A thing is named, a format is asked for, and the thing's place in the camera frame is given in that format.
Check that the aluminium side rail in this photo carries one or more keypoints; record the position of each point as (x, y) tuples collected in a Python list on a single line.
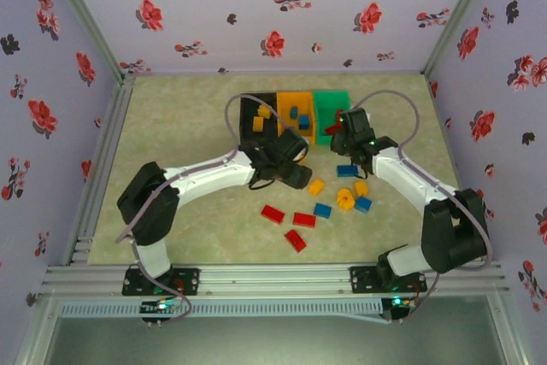
[(113, 134)]

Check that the yellow lego with red spot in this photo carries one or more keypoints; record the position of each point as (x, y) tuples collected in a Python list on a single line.
[(345, 200)]

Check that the grey metal sheet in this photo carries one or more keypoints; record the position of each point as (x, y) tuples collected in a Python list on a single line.
[(273, 343)]

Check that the orange plastic bin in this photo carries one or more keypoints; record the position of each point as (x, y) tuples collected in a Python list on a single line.
[(284, 102)]

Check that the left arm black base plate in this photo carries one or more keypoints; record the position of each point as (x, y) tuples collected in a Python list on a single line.
[(190, 281)]

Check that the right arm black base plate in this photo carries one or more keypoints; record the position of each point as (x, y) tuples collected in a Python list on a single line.
[(361, 279)]

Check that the aluminium frame bar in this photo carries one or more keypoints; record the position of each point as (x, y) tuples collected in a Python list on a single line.
[(36, 331), (509, 331)]

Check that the aluminium corner post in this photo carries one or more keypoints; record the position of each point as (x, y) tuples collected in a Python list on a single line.
[(88, 19), (458, 14)]

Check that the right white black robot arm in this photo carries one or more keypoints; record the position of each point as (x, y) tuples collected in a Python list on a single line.
[(406, 181)]

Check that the green plastic bin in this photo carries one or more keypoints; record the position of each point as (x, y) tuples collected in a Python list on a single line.
[(325, 106)]

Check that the blue lego brick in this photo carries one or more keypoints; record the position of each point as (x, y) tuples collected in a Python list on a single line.
[(303, 122), (363, 205), (322, 210), (346, 170), (294, 113)]

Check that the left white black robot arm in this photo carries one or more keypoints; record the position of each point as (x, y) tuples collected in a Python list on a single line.
[(205, 179)]

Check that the long aluminium mounting rail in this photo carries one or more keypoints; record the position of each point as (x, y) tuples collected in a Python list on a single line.
[(273, 279)]

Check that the yellow lego brick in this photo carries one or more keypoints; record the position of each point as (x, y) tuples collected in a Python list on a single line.
[(316, 187), (263, 112), (361, 187), (257, 123)]

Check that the black plastic bin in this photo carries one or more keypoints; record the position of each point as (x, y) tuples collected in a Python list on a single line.
[(245, 125)]

